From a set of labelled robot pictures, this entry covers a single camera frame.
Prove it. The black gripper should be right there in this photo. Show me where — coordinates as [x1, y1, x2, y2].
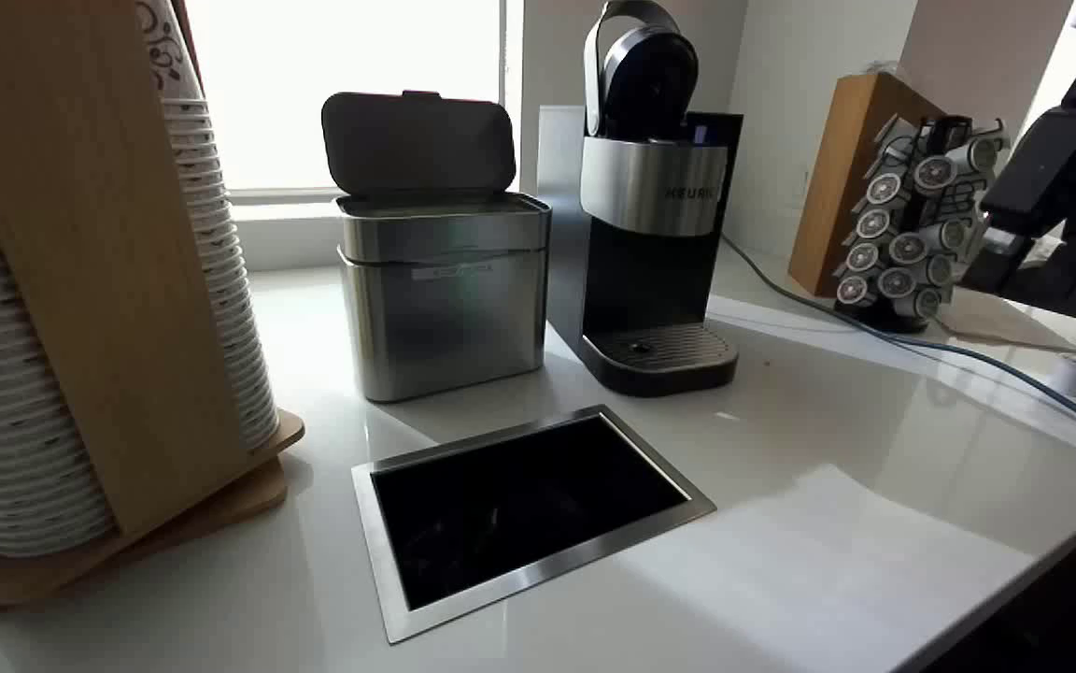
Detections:
[958, 105, 1076, 298]

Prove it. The silver metal countertop bin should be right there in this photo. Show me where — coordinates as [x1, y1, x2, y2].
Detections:
[316, 85, 555, 409]

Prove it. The white-lidded coffee pod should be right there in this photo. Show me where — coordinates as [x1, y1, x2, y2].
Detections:
[911, 153, 958, 199]
[866, 167, 906, 211]
[873, 267, 922, 307]
[844, 238, 884, 275]
[831, 274, 878, 309]
[853, 204, 896, 243]
[889, 229, 937, 270]

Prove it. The black silver Keurig coffeemaker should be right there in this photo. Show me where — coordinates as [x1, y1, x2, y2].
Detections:
[546, 0, 747, 399]

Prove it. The dark sink basin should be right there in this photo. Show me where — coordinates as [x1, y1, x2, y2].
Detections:
[954, 238, 1076, 336]

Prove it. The wooden box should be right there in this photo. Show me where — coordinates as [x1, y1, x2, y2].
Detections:
[787, 67, 954, 298]

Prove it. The steel countertop trash chute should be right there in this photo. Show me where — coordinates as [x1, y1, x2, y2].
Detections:
[347, 399, 718, 648]

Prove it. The white paper cup stack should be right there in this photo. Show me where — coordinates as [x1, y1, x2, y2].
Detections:
[134, 0, 285, 455]
[0, 105, 120, 562]

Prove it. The wooden cup dispenser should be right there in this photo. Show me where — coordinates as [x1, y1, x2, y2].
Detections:
[0, 0, 310, 629]

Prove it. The black wire pod carousel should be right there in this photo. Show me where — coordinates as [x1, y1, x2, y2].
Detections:
[829, 111, 1012, 336]

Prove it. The black power cable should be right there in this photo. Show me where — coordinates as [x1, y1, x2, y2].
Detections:
[721, 232, 844, 314]

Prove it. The white wall plate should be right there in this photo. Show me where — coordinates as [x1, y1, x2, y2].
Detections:
[534, 101, 587, 199]

